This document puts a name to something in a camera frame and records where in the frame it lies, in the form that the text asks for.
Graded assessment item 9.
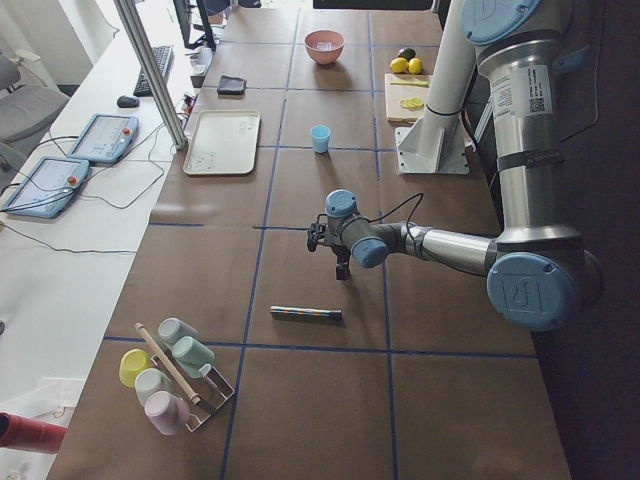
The pile of ice cubes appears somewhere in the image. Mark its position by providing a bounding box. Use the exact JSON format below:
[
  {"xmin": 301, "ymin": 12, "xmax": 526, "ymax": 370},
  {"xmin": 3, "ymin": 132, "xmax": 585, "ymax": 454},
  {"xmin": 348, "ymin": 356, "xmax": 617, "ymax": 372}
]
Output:
[{"xmin": 314, "ymin": 39, "xmax": 341, "ymax": 52}]

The grey folded cloth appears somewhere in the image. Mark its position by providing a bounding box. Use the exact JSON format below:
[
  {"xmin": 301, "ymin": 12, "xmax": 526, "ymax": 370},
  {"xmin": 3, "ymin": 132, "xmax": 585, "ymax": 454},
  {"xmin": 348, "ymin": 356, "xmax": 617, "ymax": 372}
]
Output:
[{"xmin": 216, "ymin": 75, "xmax": 247, "ymax": 96}]

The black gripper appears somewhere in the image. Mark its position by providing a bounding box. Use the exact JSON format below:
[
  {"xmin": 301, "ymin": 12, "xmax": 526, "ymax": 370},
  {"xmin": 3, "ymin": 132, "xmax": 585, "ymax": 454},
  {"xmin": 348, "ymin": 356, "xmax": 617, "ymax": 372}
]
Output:
[{"xmin": 306, "ymin": 214, "xmax": 351, "ymax": 281}]

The blue teach pendant far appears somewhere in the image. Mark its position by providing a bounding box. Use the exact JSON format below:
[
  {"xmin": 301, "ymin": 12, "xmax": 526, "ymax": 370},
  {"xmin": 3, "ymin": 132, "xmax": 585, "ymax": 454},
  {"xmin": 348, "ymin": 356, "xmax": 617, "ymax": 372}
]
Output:
[{"xmin": 67, "ymin": 114, "xmax": 139, "ymax": 164}]

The white cup on rack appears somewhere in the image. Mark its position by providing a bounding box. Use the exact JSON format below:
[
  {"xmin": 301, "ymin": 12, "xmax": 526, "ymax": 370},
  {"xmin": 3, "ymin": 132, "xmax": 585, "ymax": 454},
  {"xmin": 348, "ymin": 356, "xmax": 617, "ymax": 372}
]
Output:
[{"xmin": 134, "ymin": 368, "xmax": 171, "ymax": 407}]

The grey office chair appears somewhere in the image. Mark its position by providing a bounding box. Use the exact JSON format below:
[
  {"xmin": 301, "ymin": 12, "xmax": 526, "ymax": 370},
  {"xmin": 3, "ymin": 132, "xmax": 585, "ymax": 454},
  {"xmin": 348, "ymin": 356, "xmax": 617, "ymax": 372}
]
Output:
[{"xmin": 1, "ymin": 54, "xmax": 70, "ymax": 144}]

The light blue plastic cup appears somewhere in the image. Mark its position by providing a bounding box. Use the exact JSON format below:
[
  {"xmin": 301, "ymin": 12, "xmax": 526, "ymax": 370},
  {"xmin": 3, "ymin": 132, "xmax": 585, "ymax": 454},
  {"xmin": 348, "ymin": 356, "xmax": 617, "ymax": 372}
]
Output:
[{"xmin": 309, "ymin": 124, "xmax": 331, "ymax": 154}]

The yellow cup on rack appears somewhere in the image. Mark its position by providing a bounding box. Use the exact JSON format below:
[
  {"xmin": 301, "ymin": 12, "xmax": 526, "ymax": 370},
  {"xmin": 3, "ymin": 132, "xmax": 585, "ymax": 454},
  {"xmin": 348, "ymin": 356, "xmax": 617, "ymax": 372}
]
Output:
[{"xmin": 118, "ymin": 349, "xmax": 153, "ymax": 388}]

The bamboo cutting board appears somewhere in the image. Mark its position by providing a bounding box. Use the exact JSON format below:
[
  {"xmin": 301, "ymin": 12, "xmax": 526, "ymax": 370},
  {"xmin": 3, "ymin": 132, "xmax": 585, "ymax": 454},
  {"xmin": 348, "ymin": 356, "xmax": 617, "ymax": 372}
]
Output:
[{"xmin": 384, "ymin": 73, "xmax": 431, "ymax": 122}]

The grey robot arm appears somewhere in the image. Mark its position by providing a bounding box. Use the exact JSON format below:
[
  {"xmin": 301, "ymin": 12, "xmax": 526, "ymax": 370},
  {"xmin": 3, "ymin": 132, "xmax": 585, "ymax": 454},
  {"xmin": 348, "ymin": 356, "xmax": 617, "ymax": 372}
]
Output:
[{"xmin": 307, "ymin": 1, "xmax": 602, "ymax": 331}]

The wooden rolling pin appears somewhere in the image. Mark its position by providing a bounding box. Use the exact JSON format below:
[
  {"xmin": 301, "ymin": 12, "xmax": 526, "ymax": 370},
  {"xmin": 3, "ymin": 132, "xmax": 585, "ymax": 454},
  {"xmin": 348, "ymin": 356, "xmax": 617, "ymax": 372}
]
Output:
[{"xmin": 135, "ymin": 322, "xmax": 201, "ymax": 405}]

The red cylinder object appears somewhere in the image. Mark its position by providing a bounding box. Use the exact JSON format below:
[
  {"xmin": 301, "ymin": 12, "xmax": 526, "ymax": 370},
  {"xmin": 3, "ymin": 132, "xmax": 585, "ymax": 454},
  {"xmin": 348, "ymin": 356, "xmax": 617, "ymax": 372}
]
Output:
[{"xmin": 1, "ymin": 412, "xmax": 67, "ymax": 454}]

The steel muddler with black tip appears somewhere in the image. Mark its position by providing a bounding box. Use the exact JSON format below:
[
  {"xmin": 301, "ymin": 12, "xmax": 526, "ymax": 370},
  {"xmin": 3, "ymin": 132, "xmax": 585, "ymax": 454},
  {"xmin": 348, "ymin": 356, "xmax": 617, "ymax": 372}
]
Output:
[{"xmin": 269, "ymin": 305, "xmax": 342, "ymax": 321}]

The lemon slices stack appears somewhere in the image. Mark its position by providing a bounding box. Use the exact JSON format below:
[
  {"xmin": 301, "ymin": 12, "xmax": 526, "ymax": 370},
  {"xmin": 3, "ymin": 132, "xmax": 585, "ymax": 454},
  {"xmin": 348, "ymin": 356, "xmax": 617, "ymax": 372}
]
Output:
[{"xmin": 399, "ymin": 97, "xmax": 424, "ymax": 110}]

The pink bowl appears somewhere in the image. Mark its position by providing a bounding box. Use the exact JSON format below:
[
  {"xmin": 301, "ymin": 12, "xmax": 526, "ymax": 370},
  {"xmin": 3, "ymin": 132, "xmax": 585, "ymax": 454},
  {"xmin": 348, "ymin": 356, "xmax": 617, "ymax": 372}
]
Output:
[{"xmin": 304, "ymin": 30, "xmax": 345, "ymax": 65}]

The cream bear serving tray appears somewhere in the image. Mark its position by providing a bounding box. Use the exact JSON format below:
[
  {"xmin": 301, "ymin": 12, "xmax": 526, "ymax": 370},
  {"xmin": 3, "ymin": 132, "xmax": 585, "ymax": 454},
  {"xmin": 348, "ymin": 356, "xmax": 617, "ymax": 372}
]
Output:
[{"xmin": 183, "ymin": 110, "xmax": 260, "ymax": 176}]

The black keyboard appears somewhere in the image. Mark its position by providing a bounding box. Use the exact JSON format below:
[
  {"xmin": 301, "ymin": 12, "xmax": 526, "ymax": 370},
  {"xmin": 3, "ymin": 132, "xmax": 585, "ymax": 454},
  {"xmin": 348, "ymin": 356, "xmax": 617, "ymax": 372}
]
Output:
[{"xmin": 132, "ymin": 44, "xmax": 176, "ymax": 98}]

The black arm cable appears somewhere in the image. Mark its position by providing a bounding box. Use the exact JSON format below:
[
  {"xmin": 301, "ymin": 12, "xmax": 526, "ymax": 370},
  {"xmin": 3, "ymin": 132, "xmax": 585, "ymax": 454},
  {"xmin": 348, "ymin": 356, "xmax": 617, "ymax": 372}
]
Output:
[{"xmin": 367, "ymin": 192, "xmax": 426, "ymax": 241}]

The aluminium frame post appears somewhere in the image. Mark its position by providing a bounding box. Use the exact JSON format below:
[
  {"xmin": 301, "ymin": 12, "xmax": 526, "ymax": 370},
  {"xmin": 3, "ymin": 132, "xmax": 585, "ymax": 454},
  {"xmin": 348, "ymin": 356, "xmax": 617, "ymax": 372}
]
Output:
[{"xmin": 114, "ymin": 0, "xmax": 188, "ymax": 151}]

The blue teach pendant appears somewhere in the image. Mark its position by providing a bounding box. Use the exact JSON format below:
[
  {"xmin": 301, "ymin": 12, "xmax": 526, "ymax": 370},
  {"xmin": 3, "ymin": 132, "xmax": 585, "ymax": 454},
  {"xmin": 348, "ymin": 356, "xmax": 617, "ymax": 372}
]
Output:
[
  {"xmin": 2, "ymin": 157, "xmax": 90, "ymax": 219},
  {"xmin": 67, "ymin": 114, "xmax": 139, "ymax": 164}
]

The yellow lemon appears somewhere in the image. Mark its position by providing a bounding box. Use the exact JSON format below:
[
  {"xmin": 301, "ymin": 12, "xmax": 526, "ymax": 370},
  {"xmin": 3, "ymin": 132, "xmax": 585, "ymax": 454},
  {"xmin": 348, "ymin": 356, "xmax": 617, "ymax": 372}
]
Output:
[
  {"xmin": 407, "ymin": 57, "xmax": 423, "ymax": 75},
  {"xmin": 389, "ymin": 57, "xmax": 409, "ymax": 74}
]

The black computer mouse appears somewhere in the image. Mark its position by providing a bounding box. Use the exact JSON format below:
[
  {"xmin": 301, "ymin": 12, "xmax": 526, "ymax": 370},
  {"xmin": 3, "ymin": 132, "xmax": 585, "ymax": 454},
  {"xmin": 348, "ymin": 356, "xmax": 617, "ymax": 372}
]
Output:
[{"xmin": 116, "ymin": 95, "xmax": 140, "ymax": 109}]

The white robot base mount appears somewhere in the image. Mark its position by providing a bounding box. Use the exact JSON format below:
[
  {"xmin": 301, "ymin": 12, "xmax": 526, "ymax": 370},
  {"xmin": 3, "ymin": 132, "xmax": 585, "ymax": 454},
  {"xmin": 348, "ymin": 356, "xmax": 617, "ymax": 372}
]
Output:
[{"xmin": 395, "ymin": 0, "xmax": 476, "ymax": 175}]

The green avocado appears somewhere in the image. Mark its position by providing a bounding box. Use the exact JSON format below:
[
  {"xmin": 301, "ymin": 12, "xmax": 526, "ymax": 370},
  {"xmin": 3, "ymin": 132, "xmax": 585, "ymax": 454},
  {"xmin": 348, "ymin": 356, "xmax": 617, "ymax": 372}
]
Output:
[{"xmin": 397, "ymin": 47, "xmax": 416, "ymax": 61}]

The yellow plastic knife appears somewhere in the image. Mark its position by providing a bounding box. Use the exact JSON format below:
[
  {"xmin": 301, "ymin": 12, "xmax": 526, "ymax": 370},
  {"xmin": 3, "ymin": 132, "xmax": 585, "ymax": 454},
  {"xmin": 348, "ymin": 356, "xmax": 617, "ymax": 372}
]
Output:
[{"xmin": 389, "ymin": 80, "xmax": 430, "ymax": 88}]

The pink cup on rack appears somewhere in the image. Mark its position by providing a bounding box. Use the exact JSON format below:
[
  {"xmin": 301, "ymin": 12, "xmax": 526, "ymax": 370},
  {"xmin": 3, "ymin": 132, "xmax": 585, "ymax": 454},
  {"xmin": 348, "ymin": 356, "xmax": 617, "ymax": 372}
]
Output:
[{"xmin": 144, "ymin": 391, "xmax": 190, "ymax": 436}]

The blue teach pendant near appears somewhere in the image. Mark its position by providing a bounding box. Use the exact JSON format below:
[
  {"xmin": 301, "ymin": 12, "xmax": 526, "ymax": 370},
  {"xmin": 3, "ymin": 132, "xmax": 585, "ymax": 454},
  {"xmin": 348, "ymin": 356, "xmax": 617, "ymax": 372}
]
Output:
[{"xmin": 2, "ymin": 157, "xmax": 90, "ymax": 219}]

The grey-green cup on rack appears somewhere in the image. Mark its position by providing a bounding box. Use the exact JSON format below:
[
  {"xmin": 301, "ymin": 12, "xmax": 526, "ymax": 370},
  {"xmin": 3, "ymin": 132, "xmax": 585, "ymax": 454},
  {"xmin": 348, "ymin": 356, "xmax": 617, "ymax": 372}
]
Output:
[{"xmin": 157, "ymin": 317, "xmax": 199, "ymax": 347}]

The green cup on rack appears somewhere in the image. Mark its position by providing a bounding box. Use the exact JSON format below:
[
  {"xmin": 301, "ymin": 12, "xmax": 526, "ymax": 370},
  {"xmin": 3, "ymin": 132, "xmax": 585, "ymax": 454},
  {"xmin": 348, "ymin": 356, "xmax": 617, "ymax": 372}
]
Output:
[{"xmin": 171, "ymin": 336, "xmax": 215, "ymax": 379}]

